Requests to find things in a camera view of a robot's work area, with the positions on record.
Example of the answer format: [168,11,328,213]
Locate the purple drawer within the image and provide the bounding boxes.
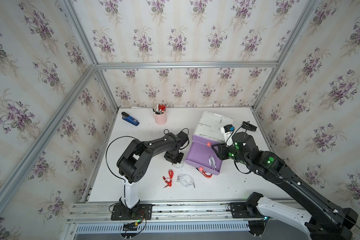
[185,142,223,175]
[192,135,225,145]

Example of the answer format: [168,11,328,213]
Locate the purple top drawer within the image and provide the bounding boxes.
[192,135,225,145]

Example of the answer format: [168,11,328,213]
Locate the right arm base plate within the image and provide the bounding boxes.
[227,201,265,219]

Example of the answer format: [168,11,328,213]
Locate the pink pen cup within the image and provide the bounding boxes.
[154,112,168,125]

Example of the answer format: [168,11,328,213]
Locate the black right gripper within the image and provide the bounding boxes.
[209,140,251,168]

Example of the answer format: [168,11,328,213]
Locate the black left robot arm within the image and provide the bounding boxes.
[105,128,190,210]

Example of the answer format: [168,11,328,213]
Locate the red wired earphones coiled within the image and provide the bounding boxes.
[198,170,213,179]

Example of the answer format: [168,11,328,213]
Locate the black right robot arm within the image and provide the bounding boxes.
[207,132,358,240]

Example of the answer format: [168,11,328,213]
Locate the black stapler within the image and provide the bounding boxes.
[242,121,258,132]

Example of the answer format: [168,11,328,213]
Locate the white drawer cabinet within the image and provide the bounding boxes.
[193,111,234,140]

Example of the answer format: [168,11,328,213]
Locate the aluminium front rail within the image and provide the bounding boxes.
[66,199,246,224]

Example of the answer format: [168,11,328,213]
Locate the white wired earphones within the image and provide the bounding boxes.
[172,162,184,169]
[177,174,196,188]
[208,156,216,170]

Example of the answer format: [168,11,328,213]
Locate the blue stapler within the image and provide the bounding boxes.
[122,112,140,126]

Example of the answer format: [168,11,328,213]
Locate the red scissors in cup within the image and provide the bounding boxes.
[154,104,167,115]

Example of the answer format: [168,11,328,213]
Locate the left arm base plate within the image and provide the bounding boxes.
[111,203,153,221]

